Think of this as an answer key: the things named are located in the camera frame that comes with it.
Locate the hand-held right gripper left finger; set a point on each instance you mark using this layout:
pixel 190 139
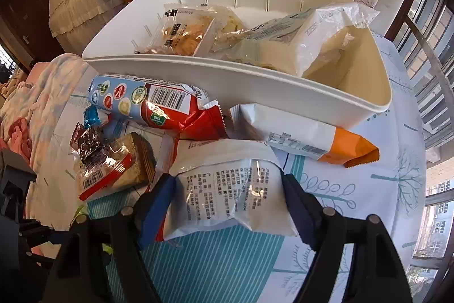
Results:
pixel 156 214

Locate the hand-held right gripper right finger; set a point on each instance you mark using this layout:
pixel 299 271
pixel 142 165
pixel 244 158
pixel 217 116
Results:
pixel 301 217

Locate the red edged wafer packet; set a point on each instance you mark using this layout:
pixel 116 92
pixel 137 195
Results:
pixel 117 164

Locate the white red printed snack packet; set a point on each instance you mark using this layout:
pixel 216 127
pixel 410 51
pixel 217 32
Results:
pixel 227 189

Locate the orange white oat bar packet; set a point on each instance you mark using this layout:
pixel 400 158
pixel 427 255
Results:
pixel 291 134

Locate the dark brown foil candy packet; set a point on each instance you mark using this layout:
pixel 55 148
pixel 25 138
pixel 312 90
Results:
pixel 88 143

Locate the blue candy wrapper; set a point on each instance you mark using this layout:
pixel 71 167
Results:
pixel 94 116

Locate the white plastic bin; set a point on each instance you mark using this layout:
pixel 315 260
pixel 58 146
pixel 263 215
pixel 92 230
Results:
pixel 248 90

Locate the translucent white snack bag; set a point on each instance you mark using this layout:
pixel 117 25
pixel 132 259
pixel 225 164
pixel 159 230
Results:
pixel 319 40

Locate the clear packet of brown snacks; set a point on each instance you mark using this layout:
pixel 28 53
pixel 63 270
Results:
pixel 184 33

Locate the blue label yellow puffs packet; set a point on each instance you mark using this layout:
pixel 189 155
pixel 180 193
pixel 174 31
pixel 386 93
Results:
pixel 280 28

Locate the clear packet of yellow puffs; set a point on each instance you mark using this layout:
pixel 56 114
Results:
pixel 230 31

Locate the coral pink blanket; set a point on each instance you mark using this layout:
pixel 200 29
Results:
pixel 16 136

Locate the teal striped placemat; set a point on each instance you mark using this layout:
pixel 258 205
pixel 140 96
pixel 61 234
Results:
pixel 212 264

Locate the blue red biscuit packet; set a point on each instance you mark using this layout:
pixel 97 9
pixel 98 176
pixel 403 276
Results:
pixel 156 104

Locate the pastel fleece blanket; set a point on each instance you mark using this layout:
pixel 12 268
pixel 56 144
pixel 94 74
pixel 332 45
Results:
pixel 53 86

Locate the dark wooden door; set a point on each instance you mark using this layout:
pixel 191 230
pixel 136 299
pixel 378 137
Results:
pixel 28 12

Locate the metal window grille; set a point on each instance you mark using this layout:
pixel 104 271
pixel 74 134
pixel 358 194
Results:
pixel 422 36

